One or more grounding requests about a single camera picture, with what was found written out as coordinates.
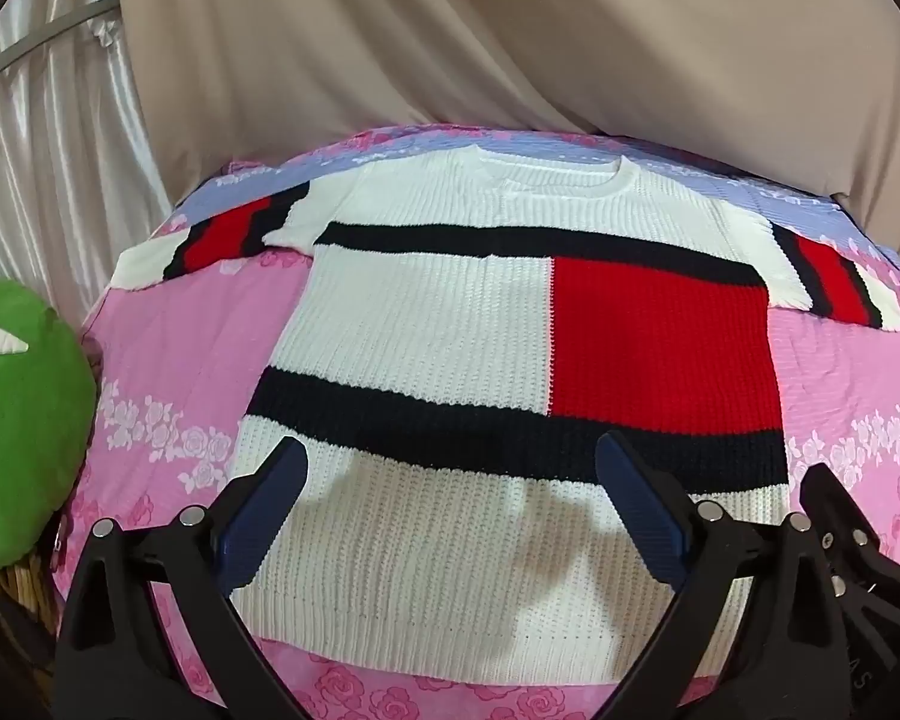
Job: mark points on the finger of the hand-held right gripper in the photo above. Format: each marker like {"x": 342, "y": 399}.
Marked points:
{"x": 832, "y": 495}

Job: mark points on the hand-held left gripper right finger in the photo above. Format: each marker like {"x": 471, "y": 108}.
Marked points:
{"x": 637, "y": 499}

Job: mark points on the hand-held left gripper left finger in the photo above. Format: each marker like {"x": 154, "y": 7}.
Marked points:
{"x": 274, "y": 499}

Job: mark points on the white red navy knit sweater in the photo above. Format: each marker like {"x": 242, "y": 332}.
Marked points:
{"x": 420, "y": 330}

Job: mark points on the pink floral bed sheet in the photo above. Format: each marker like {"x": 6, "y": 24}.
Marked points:
{"x": 180, "y": 330}

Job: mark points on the green plush cushion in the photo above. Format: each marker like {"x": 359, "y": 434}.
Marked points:
{"x": 22, "y": 420}

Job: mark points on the white satin curtain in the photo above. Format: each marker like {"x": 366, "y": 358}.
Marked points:
{"x": 45, "y": 150}

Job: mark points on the beige draped cloth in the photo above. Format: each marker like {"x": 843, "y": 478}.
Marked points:
{"x": 420, "y": 30}

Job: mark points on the grey metal hoop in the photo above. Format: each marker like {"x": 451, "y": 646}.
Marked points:
{"x": 45, "y": 34}

